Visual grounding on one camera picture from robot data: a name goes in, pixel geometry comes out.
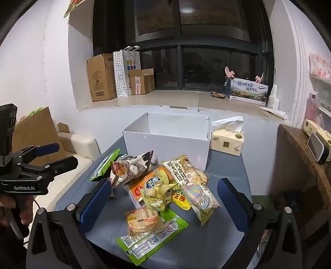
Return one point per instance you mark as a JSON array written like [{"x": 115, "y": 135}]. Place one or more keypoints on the tall brown cardboard box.
[{"x": 99, "y": 77}]

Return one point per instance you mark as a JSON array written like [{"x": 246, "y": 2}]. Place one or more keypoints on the pink bottle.
[{"x": 313, "y": 108}]

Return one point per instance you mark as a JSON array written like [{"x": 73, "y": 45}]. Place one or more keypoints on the white bag coloured squares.
[{"x": 132, "y": 63}]

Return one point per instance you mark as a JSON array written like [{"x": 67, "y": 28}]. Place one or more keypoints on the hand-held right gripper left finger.
[{"x": 94, "y": 207}]

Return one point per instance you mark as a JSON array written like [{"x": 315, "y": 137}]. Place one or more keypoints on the small open cardboard box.
[{"x": 144, "y": 82}]

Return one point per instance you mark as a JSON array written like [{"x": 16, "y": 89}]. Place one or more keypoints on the large green white packet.
[{"x": 165, "y": 232}]

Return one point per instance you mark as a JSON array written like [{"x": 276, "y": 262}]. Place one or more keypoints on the white plastic bottle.
[{"x": 273, "y": 99}]

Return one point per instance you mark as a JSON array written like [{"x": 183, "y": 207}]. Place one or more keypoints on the floral pink pouch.
[{"x": 320, "y": 66}]

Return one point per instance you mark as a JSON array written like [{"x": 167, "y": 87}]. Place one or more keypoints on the pale yellow box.
[{"x": 314, "y": 126}]

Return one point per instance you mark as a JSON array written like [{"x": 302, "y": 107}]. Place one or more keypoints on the white drawer unit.
[{"x": 324, "y": 95}]

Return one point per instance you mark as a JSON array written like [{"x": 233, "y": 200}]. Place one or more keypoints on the person's left hand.
[{"x": 27, "y": 212}]

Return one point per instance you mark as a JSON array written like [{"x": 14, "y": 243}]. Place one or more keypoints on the landscape printed box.
[{"x": 248, "y": 91}]

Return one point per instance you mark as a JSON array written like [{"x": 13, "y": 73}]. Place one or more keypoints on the dark window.
[{"x": 206, "y": 51}]

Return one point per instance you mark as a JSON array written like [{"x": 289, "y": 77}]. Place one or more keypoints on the yellow tissue pack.
[{"x": 227, "y": 142}]

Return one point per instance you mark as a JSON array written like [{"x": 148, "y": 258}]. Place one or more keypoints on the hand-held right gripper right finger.
[{"x": 232, "y": 207}]

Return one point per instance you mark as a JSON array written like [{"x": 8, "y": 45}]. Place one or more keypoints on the pink handheld fan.
[
  {"x": 259, "y": 78},
  {"x": 229, "y": 72}
]

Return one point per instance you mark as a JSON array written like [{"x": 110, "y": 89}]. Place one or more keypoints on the cream round biscuit packet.
[{"x": 191, "y": 173}]

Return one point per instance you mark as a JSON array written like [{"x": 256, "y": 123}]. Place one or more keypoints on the clear round cake packet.
[{"x": 143, "y": 222}]

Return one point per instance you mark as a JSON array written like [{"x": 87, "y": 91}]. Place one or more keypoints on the hanging paper decoration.
[{"x": 73, "y": 6}]

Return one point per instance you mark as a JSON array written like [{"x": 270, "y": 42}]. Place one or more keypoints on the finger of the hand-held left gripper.
[
  {"x": 64, "y": 164},
  {"x": 47, "y": 149}
]

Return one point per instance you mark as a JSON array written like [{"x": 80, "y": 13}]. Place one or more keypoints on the brown wooden side table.
[{"x": 297, "y": 144}]

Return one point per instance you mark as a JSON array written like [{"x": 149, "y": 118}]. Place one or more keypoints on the large cardboard sheet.
[{"x": 38, "y": 132}]

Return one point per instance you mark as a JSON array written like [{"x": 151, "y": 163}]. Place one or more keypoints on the small green snack packet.
[{"x": 104, "y": 165}]

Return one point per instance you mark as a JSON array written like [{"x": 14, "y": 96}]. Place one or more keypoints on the white cardboard box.
[{"x": 168, "y": 144}]

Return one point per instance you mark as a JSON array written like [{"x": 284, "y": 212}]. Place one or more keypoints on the small cardboard piece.
[{"x": 62, "y": 127}]

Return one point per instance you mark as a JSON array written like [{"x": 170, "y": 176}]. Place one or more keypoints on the white tube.
[{"x": 274, "y": 112}]

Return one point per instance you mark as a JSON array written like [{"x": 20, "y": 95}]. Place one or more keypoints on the illustrated pale snack packet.
[{"x": 200, "y": 201}]

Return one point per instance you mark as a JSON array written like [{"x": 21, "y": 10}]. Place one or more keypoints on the small brown windowsill item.
[{"x": 217, "y": 95}]

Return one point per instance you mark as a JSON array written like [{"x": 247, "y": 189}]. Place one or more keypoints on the white black screen device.
[{"x": 317, "y": 148}]

